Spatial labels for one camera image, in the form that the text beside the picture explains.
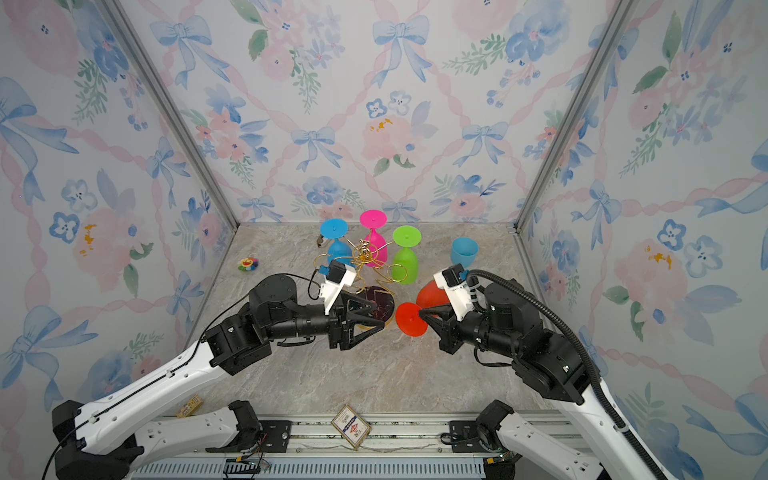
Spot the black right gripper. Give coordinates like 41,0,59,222
419,297,519,360

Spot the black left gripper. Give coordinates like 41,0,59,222
269,291,384,348

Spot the red wine glass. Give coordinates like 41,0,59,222
395,280,450,337

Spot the light blue wine glass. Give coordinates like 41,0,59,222
450,237,479,270

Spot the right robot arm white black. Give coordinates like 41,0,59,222
419,270,673,479

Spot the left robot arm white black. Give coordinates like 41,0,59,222
44,262,385,479

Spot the cyan wine glass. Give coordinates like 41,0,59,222
320,218,352,265

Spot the green wine glass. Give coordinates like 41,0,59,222
391,225,422,285

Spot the magenta wine glass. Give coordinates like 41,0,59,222
360,210,388,267

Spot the small framed card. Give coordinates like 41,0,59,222
331,405,372,450

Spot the rainbow flower plush toy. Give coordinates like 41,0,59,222
237,257,259,272

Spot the small yellow wooden block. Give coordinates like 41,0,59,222
176,395,203,418

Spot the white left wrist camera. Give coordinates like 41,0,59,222
319,260,357,316

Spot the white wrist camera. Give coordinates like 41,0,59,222
319,260,357,316
433,263,478,322

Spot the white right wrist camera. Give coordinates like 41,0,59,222
433,263,478,322

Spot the gold wire glass rack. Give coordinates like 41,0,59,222
313,237,406,325

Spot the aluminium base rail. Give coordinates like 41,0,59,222
110,410,625,480

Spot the aluminium corner post right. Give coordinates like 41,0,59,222
515,0,635,233

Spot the aluminium corner post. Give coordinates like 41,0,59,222
96,0,240,230
515,0,635,233

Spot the aluminium corner post left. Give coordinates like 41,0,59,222
96,0,240,230

